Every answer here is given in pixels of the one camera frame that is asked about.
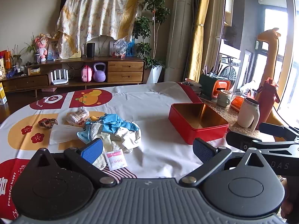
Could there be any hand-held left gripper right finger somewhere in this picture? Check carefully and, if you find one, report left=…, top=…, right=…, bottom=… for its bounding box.
left=179, top=138, right=265, bottom=188

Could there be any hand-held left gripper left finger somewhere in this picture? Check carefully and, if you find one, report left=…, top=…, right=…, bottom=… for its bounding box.
left=29, top=138, right=117, bottom=188

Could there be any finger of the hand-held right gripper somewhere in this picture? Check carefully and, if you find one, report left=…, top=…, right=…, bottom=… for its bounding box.
left=225, top=131, right=299, bottom=154
left=258, top=122, right=299, bottom=140

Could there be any red tin box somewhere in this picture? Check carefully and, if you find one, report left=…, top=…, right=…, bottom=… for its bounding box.
left=168, top=102, right=230, bottom=145

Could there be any white lace cloth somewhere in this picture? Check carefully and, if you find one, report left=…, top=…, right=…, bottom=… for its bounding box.
left=89, top=122, right=109, bottom=171

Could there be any pink white sachet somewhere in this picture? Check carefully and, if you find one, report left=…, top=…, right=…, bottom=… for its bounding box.
left=104, top=150, right=128, bottom=171

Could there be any cotton swab packet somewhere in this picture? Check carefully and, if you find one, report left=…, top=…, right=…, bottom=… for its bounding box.
left=65, top=108, right=91, bottom=127

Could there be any cream cloth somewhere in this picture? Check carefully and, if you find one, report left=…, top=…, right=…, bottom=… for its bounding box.
left=100, top=126, right=142, bottom=154

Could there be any red white striped cloth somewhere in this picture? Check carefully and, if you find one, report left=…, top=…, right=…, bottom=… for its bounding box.
left=103, top=166, right=139, bottom=181

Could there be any brown scrunchie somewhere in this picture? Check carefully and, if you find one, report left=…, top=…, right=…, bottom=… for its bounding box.
left=38, top=118, right=58, bottom=129

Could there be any person's right hand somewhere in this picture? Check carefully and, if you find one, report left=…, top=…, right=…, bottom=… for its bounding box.
left=281, top=180, right=293, bottom=218

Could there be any white insulated mug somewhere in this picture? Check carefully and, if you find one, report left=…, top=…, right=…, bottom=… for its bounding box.
left=237, top=97, right=260, bottom=132

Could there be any red water bottle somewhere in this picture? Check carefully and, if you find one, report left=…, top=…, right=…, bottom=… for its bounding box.
left=255, top=77, right=281, bottom=130

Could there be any patterned gold table mat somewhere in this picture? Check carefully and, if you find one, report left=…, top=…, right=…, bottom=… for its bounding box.
left=200, top=95, right=281, bottom=146

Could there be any orange packet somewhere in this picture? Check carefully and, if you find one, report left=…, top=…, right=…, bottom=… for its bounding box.
left=230, top=96, right=245, bottom=113

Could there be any green ceramic mug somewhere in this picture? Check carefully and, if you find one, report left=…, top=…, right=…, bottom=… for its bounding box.
left=216, top=89, right=234, bottom=107

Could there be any crumpled clear bag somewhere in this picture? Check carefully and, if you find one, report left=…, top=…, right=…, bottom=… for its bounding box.
left=240, top=81, right=258, bottom=99

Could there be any green orange desktop organizer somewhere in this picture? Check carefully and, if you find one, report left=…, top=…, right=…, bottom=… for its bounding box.
left=198, top=73, right=232, bottom=101

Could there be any washing machine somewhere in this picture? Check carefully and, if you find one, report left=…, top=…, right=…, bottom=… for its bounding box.
left=219, top=53, right=241, bottom=92

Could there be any pink bowl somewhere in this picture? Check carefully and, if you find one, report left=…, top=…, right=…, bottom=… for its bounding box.
left=184, top=78, right=202, bottom=86

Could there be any pink toy case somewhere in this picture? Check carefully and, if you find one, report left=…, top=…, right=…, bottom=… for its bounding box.
left=81, top=65, right=93, bottom=82

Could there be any purple kettlebell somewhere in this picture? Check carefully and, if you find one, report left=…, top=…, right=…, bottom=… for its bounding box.
left=93, top=62, right=107, bottom=83

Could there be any white router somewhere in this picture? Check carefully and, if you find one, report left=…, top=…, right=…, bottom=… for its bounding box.
left=50, top=69, right=70, bottom=85

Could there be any giraffe plush toy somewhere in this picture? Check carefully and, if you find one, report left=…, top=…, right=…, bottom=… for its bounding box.
left=256, top=27, right=283, bottom=131

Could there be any wooden TV cabinet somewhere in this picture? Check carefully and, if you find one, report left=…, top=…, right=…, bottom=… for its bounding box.
left=0, top=55, right=147, bottom=97

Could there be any white planter pot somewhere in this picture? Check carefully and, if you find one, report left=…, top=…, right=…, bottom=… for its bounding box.
left=146, top=65, right=164, bottom=84

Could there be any black cylinder speaker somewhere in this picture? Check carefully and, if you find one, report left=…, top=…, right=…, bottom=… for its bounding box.
left=86, top=42, right=96, bottom=58

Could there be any yellow carton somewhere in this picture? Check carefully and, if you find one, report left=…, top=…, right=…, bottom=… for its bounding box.
left=0, top=82, right=7, bottom=105

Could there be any clear plastic bag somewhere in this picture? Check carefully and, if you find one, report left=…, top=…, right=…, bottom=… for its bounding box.
left=112, top=38, right=129, bottom=58

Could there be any yellow curtain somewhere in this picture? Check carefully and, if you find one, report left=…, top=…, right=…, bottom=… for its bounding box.
left=187, top=0, right=213, bottom=83

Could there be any pastel gift bag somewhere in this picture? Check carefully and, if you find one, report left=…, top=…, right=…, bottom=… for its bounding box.
left=47, top=40, right=59, bottom=60

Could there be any pink doll bouquet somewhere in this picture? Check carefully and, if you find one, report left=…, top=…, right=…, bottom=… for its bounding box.
left=35, top=33, right=48, bottom=62

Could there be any green houseplant in vase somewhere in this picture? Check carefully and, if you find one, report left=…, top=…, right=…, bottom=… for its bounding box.
left=24, top=35, right=42, bottom=64

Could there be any white tower air conditioner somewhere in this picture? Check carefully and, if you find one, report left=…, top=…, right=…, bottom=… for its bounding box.
left=164, top=0, right=195, bottom=83

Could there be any orange gift bag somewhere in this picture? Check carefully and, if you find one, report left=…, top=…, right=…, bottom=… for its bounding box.
left=0, top=50, right=13, bottom=75

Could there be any floral yellow sheet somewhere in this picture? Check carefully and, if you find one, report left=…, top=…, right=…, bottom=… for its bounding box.
left=55, top=0, right=145, bottom=60

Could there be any green indoor tree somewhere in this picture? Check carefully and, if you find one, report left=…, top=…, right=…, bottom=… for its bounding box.
left=132, top=0, right=171, bottom=69

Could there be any black television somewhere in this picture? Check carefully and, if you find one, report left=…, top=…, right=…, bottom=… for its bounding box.
left=60, top=0, right=70, bottom=14

